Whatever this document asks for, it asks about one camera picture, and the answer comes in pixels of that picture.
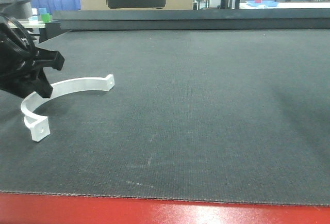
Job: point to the white side table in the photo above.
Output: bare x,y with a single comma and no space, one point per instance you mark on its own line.
46,30

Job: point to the red table frame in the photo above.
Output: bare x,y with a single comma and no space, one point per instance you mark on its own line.
24,208

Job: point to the dark robot arm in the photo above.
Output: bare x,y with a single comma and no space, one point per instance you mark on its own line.
16,9

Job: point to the white half-ring pipe clamp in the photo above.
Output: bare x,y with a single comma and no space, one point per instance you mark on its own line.
38,125

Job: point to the black foam board stack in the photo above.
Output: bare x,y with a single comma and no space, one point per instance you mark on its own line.
210,19

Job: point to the black table mat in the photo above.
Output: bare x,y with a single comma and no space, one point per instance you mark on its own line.
221,116

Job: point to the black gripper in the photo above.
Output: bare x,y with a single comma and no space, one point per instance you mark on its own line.
17,50

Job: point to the blue shallow tray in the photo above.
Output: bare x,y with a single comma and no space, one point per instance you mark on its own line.
262,4

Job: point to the blue small cube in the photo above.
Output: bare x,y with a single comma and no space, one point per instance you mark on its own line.
42,11

